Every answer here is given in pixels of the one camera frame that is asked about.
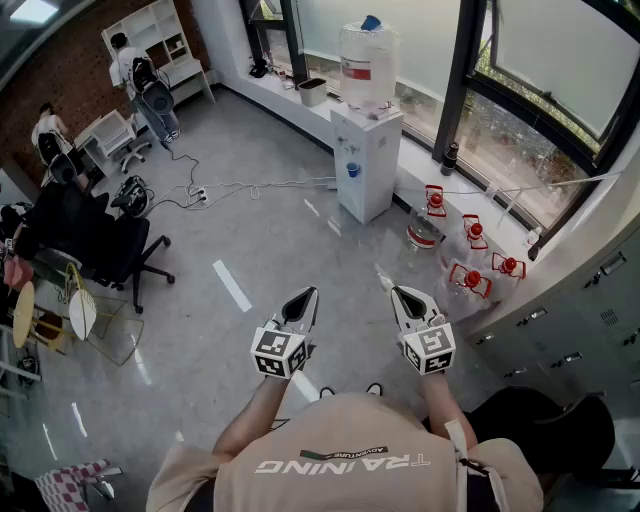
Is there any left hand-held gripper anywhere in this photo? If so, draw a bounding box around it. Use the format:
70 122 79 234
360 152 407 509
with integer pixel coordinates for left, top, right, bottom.
249 286 320 381

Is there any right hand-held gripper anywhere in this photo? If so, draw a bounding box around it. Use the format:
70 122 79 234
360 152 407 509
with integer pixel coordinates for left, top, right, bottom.
390 286 457 376

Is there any person's right forearm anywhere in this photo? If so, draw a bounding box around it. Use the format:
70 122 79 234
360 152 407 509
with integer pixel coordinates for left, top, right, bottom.
419 372 479 446

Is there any person's left forearm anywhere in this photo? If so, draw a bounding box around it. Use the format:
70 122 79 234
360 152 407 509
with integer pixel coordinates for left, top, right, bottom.
212 374 292 459

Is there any empty water jug red label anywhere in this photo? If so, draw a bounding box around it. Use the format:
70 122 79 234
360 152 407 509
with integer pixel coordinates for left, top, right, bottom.
406 184 449 251

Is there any beige printed t-shirt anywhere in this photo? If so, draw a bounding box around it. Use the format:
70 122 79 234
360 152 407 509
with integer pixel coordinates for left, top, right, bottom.
144 392 546 512

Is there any white water dispenser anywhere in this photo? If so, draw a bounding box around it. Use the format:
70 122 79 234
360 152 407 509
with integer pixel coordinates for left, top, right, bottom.
329 106 405 225

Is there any black thermos bottle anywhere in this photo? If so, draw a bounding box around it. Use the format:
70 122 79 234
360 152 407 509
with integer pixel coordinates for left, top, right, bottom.
439 141 460 177

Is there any grey metal locker cabinet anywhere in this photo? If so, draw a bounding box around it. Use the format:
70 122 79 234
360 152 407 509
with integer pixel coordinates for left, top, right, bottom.
464 219 640 416

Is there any black padded chair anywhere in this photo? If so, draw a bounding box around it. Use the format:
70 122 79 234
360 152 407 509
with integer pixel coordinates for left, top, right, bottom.
467 385 616 484

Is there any black office chair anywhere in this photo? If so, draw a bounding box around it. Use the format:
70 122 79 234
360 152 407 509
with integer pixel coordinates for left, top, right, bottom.
27 182 176 315

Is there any beige waste bin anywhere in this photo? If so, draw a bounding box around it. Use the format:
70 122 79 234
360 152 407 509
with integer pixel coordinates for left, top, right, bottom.
297 77 329 108

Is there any black framed window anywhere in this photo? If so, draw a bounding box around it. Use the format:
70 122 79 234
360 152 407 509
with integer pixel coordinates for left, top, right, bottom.
239 0 640 246

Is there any large clear water jug blue cap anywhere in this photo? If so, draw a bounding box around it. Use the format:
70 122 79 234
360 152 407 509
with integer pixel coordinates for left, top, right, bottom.
338 14 401 114

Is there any white swivel chair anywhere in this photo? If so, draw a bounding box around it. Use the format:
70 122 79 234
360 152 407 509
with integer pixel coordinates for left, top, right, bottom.
91 109 153 175

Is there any round wooden table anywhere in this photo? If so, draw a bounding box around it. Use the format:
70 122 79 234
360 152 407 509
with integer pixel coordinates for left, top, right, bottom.
12 280 37 350

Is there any white shelf desk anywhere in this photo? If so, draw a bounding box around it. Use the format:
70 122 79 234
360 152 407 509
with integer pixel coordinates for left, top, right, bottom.
101 0 217 107

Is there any red white checkered cloth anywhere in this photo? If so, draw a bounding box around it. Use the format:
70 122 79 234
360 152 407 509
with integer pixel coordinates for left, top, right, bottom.
34 459 124 512

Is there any white extension cord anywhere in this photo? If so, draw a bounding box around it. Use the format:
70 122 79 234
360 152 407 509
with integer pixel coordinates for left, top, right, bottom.
149 174 337 211

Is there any black cable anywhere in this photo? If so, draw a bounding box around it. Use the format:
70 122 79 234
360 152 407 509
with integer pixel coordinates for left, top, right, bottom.
159 139 201 194

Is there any black equipment with cables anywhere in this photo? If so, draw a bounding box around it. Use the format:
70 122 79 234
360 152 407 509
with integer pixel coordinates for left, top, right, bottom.
110 174 155 219

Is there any yellow wire frame chair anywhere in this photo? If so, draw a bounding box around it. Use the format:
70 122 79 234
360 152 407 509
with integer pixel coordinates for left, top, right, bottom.
62 262 146 367

